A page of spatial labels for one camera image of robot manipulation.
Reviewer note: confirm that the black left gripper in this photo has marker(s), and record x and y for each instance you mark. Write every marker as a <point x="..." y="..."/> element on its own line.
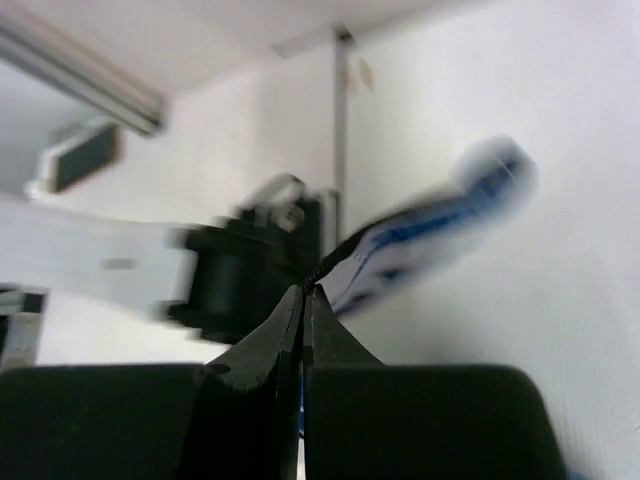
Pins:
<point x="244" y="265"/>

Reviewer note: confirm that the blue patterned trousers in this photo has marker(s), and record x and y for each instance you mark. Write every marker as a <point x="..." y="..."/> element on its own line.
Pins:
<point x="390" y="253"/>

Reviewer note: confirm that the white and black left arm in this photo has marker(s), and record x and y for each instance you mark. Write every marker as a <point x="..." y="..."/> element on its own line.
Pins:
<point x="135" y="265"/>

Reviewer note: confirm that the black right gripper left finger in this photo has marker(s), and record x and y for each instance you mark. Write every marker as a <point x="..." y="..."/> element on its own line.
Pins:
<point x="245" y="421"/>

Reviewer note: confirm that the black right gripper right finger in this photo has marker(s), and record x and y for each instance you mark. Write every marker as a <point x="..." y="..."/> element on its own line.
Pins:
<point x="364" y="419"/>

